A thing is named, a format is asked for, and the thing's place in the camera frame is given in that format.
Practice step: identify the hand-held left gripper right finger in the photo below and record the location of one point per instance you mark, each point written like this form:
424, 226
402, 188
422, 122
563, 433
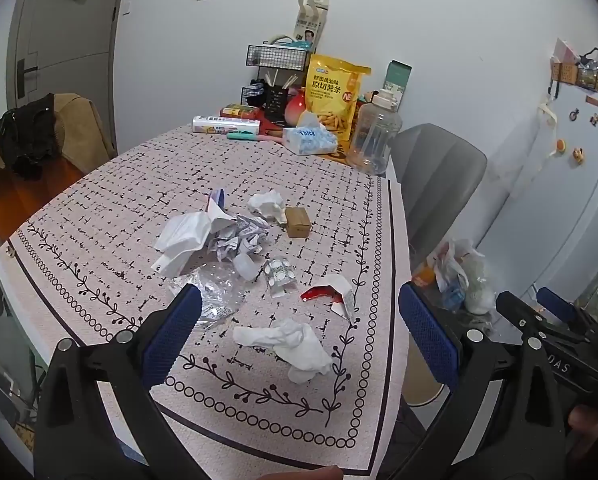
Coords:
429, 335

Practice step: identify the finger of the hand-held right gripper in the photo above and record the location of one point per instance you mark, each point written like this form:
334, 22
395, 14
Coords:
519, 309
554, 298

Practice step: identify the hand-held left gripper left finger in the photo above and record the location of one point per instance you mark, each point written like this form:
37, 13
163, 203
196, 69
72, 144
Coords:
171, 330

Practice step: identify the clear plastic trash bag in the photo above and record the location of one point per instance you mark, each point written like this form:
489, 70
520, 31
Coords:
459, 270

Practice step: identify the white paper sheet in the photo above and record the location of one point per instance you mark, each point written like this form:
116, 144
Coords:
184, 240

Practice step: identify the printed paper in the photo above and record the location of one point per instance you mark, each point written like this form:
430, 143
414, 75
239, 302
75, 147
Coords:
239, 237

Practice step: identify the red and white wrapper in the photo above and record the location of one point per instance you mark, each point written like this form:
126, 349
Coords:
319, 291

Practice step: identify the clear blister pack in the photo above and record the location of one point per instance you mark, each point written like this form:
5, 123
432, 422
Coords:
279, 275

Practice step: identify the large white tissue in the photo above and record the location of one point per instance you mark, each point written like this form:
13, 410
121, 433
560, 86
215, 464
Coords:
299, 350

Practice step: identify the blue plastic wrapper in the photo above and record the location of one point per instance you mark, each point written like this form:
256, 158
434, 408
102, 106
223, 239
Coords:
218, 202

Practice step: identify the small white tissue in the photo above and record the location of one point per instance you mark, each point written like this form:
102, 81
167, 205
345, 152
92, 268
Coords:
266, 202

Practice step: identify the small cardboard box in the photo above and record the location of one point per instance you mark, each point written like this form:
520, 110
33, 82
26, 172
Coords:
298, 222

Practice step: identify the person's right hand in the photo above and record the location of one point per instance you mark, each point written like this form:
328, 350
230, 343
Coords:
586, 427

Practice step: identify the white fridge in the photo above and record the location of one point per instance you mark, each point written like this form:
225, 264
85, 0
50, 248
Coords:
569, 200

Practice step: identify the yellow figure fridge magnet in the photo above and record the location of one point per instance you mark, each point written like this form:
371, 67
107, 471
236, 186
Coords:
578, 155

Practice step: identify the orange round fridge magnet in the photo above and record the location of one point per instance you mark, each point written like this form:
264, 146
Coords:
559, 145

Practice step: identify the grey chair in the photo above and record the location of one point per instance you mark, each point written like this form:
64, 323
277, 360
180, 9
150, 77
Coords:
439, 170

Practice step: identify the wooden chair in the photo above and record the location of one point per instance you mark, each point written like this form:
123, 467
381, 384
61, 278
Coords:
24, 200

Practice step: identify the green pen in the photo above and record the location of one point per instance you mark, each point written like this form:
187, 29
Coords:
244, 136

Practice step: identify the clear plastic water jug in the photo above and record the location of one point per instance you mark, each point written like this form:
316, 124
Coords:
374, 135

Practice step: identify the white roll pack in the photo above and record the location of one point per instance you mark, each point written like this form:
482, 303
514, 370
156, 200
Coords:
224, 125

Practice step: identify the wooden box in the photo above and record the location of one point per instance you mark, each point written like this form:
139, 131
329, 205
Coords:
565, 74

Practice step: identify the blue tissue pack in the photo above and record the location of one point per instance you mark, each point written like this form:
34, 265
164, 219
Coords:
309, 140

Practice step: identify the glass teapot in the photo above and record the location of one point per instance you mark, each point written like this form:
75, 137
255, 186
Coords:
594, 72

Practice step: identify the black cloth bag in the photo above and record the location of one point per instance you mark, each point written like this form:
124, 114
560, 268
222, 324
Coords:
29, 130

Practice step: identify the black pen holder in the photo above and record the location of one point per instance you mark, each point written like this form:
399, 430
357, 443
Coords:
276, 100

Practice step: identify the peach shaped toy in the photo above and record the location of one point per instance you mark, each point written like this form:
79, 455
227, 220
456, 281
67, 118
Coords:
294, 107

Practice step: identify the yellow snack bag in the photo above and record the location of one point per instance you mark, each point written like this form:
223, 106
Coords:
334, 95

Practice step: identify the green carton box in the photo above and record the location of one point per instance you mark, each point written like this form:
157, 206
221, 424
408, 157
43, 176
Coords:
396, 77

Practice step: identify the grey door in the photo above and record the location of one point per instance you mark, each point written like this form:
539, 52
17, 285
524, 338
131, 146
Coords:
69, 25

